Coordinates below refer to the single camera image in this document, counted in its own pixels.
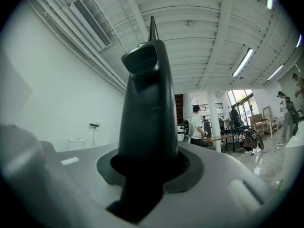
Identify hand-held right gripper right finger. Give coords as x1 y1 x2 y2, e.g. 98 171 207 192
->
142 141 274 224

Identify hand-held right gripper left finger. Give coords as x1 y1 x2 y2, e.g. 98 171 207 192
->
56 143 126 219

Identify wooden table black legs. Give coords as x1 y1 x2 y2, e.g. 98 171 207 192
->
201 134 236 155

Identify white pillar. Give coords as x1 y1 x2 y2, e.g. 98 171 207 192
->
206 91 223 152

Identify black balcony railing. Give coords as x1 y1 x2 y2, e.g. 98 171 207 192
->
191 102 224 112

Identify white-legged wooden bench table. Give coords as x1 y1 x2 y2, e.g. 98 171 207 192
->
248 105 279 136

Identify white bathtub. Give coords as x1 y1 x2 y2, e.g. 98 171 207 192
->
281 134 304 191

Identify brown wooden staircase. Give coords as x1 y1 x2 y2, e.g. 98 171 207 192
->
175 94 185 125

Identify glass entrance door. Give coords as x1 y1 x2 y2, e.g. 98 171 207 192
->
227 89 256 118

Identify bundle of white pipes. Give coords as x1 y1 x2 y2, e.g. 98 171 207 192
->
26 0 128 94

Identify white ceiling air vent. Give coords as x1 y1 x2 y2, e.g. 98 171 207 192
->
69 0 112 49

